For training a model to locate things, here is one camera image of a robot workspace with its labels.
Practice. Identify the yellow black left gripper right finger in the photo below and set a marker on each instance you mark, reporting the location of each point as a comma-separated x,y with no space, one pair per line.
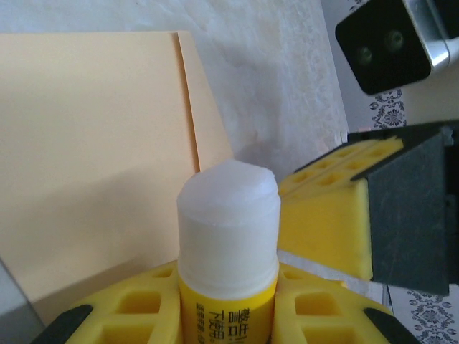
340,322

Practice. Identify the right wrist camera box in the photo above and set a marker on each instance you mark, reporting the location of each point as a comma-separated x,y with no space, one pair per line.
380,57

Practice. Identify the manila paper envelope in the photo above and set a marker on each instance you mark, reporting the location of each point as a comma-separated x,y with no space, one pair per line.
89,125

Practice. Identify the yellow glue stick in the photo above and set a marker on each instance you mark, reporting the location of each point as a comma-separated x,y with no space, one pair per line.
229,222

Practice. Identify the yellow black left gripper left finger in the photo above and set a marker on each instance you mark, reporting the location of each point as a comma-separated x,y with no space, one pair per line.
107,322

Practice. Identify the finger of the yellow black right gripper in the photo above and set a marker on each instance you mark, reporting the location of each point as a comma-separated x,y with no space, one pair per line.
358,145
322,229

